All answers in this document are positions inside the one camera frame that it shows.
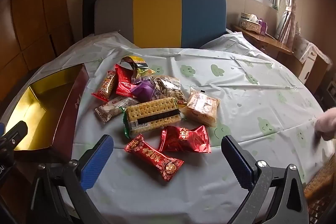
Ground cracker packet with green edge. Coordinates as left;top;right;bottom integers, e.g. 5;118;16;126
119;97;182;138

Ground white and brown packet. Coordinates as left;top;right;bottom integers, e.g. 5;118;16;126
95;97;139;123

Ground shiny red squarish packet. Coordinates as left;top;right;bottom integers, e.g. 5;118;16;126
159;126;212;153

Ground wooden side table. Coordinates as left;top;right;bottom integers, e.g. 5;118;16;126
231;25;294;60

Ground purple box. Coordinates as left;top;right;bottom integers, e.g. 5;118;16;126
259;19;269;35

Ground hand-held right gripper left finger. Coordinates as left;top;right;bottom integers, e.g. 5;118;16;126
30;135;114;224

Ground white patterned cardboard box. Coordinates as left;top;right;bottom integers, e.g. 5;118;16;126
292;35;334;86

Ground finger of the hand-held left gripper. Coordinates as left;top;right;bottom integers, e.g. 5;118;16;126
3;121;28;147

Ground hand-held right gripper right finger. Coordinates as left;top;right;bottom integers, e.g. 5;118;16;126
221;135;309;224

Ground white tissue box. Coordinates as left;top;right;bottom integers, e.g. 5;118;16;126
238;13;263;31

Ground wooden wardrobe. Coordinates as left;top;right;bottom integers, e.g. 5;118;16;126
0;0;74;101

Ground cloud print tablecloth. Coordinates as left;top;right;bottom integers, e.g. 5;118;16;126
5;31;335;224

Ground yellow snack packet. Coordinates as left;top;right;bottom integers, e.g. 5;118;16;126
121;56;156;81

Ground purple snack packet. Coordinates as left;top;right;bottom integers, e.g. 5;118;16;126
131;79;156;103

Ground small red and yellow packet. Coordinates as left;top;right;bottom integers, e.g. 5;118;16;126
91;70;117;102

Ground grey yellow blue headboard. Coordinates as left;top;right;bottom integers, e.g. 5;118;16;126
94;0;227;49

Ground long red candy packet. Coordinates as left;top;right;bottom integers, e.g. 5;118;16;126
125;134;184;182

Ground clear seed packet orange edges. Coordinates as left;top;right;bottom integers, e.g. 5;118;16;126
152;76;184;106

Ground red snack packet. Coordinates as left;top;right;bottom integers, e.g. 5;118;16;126
115;64;137;97

